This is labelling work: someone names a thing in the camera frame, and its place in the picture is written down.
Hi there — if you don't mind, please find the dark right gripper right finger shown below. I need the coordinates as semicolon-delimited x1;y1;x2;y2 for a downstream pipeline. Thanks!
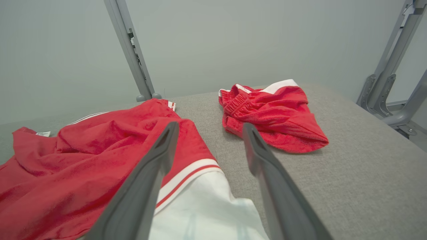
242;122;334;240

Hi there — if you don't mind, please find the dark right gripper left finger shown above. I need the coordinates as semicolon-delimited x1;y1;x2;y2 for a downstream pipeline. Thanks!
83;121;180;240

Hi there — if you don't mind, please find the red white basketball jersey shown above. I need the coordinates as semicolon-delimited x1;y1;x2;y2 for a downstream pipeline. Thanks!
0;98;269;240

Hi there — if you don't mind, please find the red shorts white stripe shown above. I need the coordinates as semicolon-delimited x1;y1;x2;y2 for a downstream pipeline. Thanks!
219;79;330;154

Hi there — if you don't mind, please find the grey metal partition post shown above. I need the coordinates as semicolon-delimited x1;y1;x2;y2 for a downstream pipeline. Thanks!
103;0;162;102

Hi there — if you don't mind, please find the grey metal frame bracket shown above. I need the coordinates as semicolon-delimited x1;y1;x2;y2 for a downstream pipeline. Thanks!
356;0;427;139

